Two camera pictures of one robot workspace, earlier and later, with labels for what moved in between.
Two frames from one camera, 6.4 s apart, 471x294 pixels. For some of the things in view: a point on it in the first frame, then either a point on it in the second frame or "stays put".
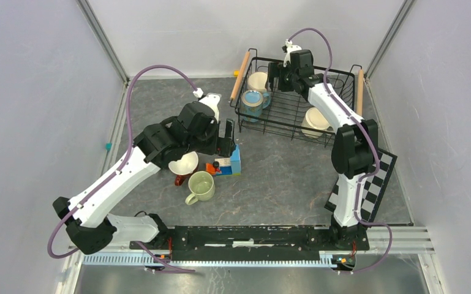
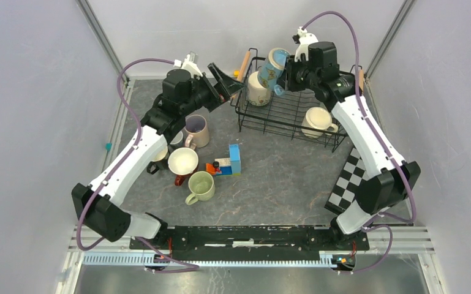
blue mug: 253,101 → 270,72
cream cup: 315,124 stays put
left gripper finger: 229,135 → 225,79
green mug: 201,185 stays put
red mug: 184,167 stays put
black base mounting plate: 258,243 stays put
